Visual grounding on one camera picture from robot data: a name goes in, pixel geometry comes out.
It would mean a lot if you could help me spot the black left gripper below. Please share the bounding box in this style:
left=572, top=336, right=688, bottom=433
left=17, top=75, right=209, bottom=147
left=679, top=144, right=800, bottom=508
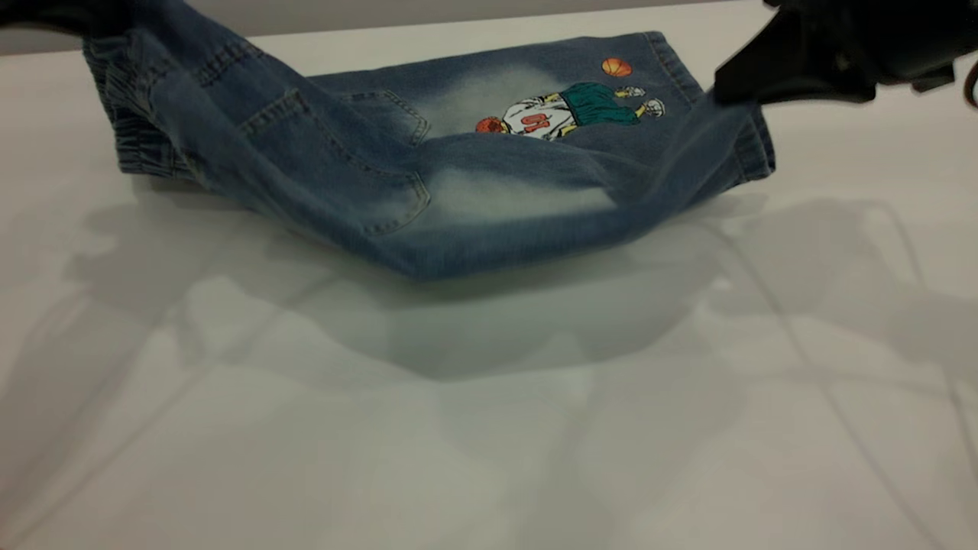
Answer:
left=0, top=0, right=131, bottom=37

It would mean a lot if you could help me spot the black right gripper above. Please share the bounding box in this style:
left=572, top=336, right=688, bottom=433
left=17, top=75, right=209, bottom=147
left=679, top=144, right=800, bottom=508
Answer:
left=714, top=0, right=978, bottom=106

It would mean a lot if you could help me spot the blue denim shorts basketball print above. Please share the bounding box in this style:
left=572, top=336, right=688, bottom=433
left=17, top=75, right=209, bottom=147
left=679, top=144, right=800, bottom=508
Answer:
left=83, top=0, right=777, bottom=281

